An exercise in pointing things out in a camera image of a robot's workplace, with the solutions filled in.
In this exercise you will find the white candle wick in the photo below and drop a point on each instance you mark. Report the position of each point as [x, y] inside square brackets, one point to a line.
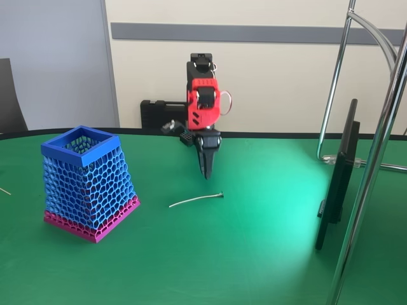
[5, 191]
[220, 194]

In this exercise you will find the clear plastic clip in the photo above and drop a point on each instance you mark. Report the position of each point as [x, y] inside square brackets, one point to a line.
[329, 159]

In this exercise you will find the blue and pink lattice basket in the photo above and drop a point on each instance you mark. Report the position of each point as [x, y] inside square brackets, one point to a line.
[95, 178]

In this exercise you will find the chrome tube stand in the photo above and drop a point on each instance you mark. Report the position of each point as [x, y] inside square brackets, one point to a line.
[364, 190]

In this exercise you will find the grey wall rail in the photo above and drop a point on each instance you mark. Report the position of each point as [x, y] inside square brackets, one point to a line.
[254, 33]

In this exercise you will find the dark chair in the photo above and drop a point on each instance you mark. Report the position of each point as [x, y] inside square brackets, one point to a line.
[9, 95]

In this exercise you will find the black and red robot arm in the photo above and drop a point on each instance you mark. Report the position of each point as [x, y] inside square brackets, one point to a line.
[203, 108]

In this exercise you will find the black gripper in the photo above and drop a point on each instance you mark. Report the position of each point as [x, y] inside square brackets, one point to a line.
[210, 142]

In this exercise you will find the green table cloth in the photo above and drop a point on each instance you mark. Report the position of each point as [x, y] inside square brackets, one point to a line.
[222, 254]

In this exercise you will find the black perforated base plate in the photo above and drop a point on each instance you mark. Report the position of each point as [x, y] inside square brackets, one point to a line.
[187, 139]

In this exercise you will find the black plastic case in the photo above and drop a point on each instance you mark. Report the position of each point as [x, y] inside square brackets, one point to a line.
[152, 114]

